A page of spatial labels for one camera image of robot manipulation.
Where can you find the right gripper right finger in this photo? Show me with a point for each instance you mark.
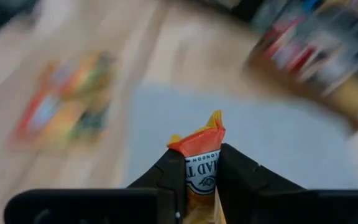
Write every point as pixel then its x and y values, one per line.
pixel 253 193

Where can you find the grey woven placemat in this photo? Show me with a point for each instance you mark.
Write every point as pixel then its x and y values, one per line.
pixel 259 146

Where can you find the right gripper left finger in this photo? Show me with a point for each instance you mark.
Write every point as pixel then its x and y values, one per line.
pixel 154 193

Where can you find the wooden compartment tea box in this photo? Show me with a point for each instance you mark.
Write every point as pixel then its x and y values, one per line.
pixel 306 71

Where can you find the orange tea packet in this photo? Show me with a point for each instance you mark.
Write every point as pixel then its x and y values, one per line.
pixel 202 146
pixel 95 102
pixel 42 115

